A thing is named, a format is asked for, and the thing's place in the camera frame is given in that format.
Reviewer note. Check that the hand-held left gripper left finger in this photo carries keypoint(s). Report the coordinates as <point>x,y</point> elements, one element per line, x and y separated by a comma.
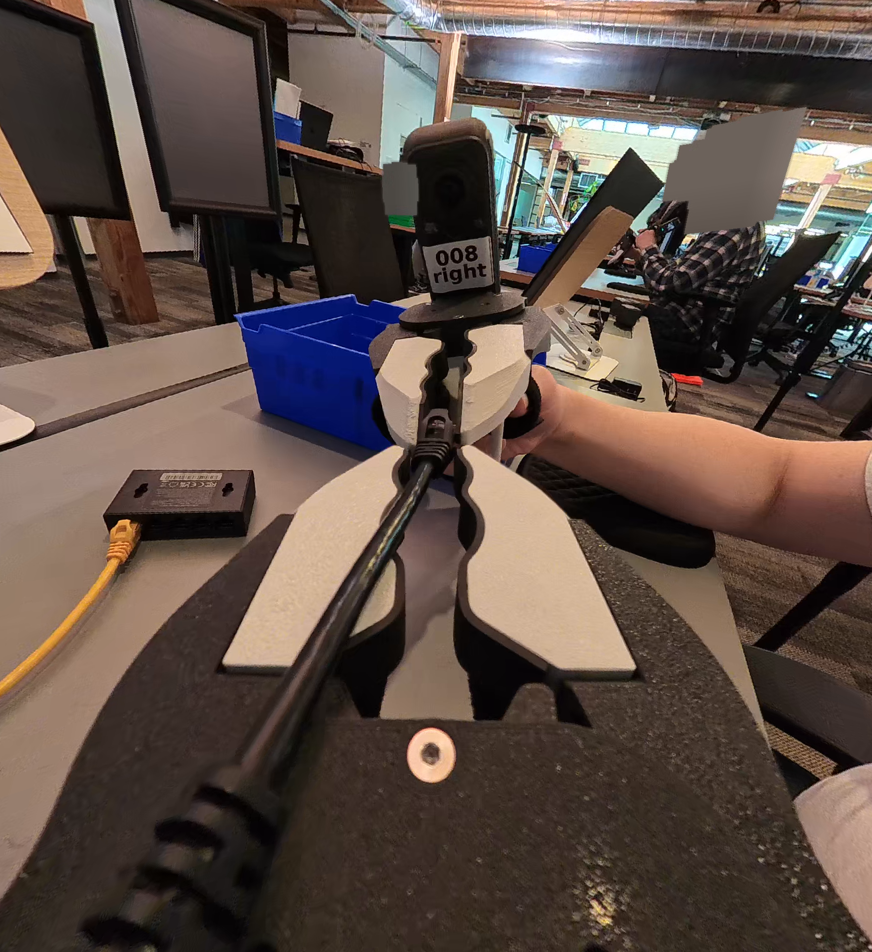
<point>295,595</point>

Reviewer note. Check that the person's right hand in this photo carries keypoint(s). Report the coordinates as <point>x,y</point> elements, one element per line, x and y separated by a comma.
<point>555,424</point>

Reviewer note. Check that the small black clip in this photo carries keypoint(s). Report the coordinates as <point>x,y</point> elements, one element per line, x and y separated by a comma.
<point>622,388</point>

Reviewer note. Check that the blue plastic bin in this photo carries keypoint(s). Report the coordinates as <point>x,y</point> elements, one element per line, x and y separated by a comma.
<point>310,372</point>
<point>287,128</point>

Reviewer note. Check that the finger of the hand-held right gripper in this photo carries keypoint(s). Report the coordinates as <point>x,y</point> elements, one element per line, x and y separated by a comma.
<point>495,380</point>
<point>399,380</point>

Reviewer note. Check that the black office chair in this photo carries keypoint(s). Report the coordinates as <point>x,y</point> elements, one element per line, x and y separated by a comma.
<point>347,231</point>

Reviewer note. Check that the black textured pad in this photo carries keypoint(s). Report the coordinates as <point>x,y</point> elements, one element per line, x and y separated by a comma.
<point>629,521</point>

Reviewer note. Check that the black tripod pole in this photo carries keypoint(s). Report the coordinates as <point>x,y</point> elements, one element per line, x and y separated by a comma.
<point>838,305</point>

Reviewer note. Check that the black network switch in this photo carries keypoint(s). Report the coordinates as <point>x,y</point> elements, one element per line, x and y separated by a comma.
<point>183,503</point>

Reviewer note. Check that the wooden pillar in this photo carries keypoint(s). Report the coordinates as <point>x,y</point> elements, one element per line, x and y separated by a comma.
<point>124,268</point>

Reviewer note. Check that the person's right forearm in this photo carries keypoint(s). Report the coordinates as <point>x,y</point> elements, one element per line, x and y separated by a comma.
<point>704,476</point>

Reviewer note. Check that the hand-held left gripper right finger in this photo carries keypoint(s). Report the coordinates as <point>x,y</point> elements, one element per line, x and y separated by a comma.
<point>548,595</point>

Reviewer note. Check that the silver ventilation duct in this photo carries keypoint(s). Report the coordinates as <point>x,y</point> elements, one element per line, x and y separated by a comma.
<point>659,18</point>

